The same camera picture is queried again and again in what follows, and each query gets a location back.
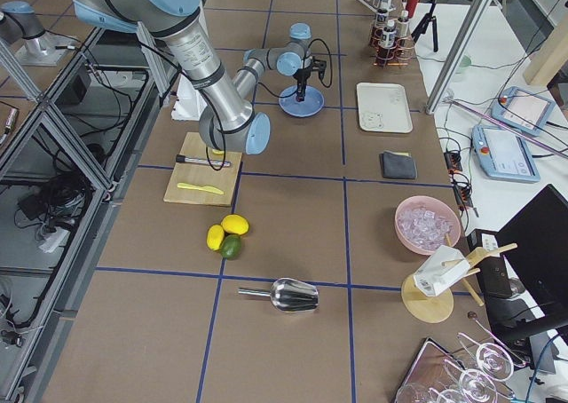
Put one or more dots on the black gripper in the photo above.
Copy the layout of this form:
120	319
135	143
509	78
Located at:
303	75

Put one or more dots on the blue plate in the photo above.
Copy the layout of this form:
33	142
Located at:
313	102

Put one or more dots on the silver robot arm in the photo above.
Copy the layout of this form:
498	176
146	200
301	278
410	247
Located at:
229	121
20	23

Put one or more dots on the cream bear tray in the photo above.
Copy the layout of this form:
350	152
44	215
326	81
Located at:
383	107

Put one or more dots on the wooden cutting board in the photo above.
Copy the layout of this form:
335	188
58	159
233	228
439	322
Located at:
202	175

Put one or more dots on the tea bottle white cap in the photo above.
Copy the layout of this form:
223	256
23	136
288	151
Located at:
381	19

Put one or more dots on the grey folded cloth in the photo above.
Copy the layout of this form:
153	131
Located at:
397	166

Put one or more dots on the steel muddler black cap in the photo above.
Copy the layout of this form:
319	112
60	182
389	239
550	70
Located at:
199	161

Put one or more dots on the yellow lemon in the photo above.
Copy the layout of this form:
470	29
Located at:
235	224
215	237

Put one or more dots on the yellow plastic knife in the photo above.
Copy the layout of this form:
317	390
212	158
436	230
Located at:
206	189

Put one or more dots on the green avocado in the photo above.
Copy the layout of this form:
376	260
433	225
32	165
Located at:
231	246

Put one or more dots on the pink bowl with ice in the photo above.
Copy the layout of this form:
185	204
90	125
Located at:
423	224

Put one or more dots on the steel ice scoop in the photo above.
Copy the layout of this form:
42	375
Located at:
288	295

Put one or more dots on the blue teach pendant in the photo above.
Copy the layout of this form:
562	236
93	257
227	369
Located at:
523	110
503	155

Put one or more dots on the wooden cup stand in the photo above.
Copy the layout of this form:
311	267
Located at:
427	293

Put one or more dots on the black monitor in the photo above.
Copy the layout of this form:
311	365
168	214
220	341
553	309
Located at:
539	230

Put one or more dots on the wine glass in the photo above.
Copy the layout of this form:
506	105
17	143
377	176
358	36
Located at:
474	384
492	358

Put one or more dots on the copper wire bottle rack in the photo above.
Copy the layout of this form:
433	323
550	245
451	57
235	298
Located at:
394	56

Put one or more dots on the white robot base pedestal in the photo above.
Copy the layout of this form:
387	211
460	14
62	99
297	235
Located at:
189	104

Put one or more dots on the white wire cup rack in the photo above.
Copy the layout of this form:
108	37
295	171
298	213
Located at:
376	4

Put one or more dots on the black camera tripod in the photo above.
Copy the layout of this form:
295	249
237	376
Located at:
429	19

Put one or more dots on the aluminium frame post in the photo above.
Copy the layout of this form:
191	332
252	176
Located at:
458	48

